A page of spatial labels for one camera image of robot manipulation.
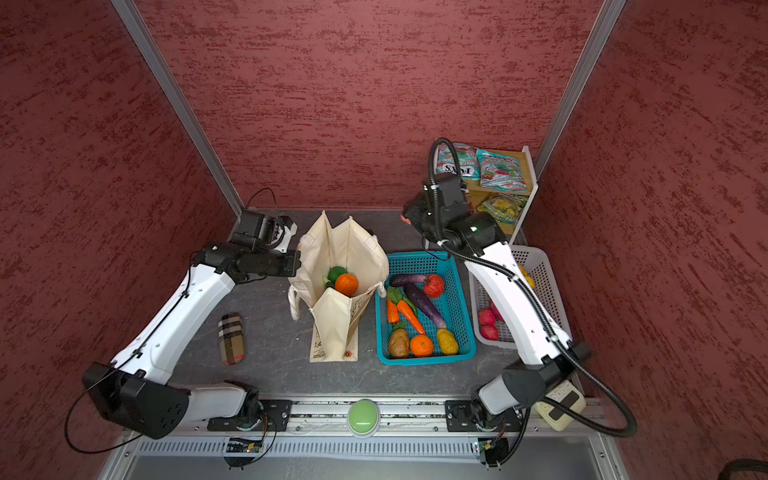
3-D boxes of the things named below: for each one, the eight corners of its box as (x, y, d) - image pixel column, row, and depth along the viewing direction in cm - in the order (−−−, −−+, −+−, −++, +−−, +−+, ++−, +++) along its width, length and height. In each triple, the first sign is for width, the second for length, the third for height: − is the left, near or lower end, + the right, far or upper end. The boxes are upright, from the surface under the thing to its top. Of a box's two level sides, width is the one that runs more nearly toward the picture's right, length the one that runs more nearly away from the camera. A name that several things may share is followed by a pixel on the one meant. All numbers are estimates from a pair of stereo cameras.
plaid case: (226, 369, 83) (220, 365, 80) (223, 322, 92) (217, 316, 89) (248, 360, 85) (242, 356, 82) (242, 315, 94) (237, 309, 91)
